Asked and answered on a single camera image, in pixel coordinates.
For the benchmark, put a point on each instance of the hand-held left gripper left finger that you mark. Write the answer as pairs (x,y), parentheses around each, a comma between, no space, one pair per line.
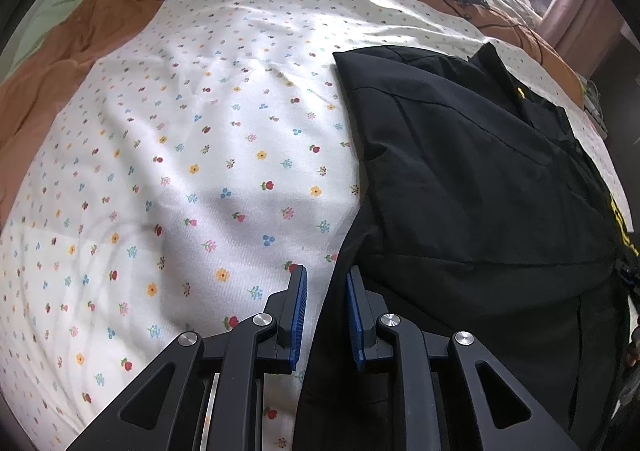
(299,311)

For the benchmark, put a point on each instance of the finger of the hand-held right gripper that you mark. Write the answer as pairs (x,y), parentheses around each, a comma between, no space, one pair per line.
(629,275)

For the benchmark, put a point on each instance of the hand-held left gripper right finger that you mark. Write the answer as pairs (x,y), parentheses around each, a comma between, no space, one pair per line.
(355,321)

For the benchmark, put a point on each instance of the black jacket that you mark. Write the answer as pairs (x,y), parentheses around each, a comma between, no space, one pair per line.
(475,191)

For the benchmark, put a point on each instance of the white floral bed sheet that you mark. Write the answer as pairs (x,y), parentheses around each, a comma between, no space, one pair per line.
(190,156)

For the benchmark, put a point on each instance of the pink curtain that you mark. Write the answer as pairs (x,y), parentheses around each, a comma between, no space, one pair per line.
(570,16)

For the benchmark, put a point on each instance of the orange quilt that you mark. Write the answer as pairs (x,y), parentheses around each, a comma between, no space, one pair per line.
(100,21)

